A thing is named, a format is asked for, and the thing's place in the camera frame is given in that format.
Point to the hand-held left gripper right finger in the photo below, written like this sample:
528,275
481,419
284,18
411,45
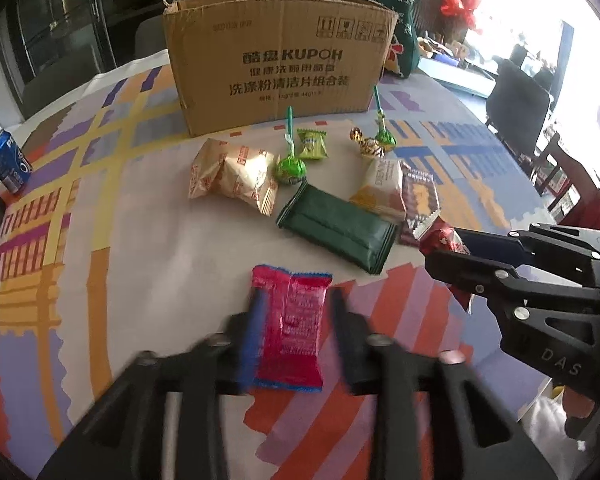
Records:
344,345

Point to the black glass cabinet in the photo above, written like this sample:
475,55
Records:
80,15

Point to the green christmas stocking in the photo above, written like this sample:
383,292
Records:
405,25

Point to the brown cardboard box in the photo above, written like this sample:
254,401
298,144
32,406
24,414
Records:
280,60

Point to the cream gold snack packet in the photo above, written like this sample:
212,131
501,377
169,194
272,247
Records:
207,172
250,177

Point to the brown snack packet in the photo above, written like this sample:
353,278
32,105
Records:
420,200

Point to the person's right hand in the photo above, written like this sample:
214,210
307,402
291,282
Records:
575,407

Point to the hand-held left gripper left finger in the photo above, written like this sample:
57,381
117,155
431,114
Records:
252,345

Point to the grey chair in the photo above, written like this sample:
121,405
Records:
147,35

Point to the red ribbon bow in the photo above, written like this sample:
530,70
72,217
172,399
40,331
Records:
459,7

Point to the colourful patterned tablecloth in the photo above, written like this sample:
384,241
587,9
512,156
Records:
130,270

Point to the orange white snack packet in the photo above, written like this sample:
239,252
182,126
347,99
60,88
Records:
380,190

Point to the blue flat board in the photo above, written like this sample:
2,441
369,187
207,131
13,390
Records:
460,77

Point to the gold foil wrapped chocolate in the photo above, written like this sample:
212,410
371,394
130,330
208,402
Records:
366,144

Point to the pink red snack packet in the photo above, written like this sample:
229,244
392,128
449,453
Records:
290,330

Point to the dark red candy packet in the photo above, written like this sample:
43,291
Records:
442,240

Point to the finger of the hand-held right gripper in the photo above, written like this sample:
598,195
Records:
485,246
460,272

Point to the black chair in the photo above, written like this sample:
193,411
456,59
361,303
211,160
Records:
517,105

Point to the small green candy packet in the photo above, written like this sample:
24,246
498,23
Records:
312,143

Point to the blue soda can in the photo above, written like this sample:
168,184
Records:
7,162

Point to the green lollipop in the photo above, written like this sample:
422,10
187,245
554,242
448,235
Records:
384,139
288,169

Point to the dark green flat packet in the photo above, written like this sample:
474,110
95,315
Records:
335,225

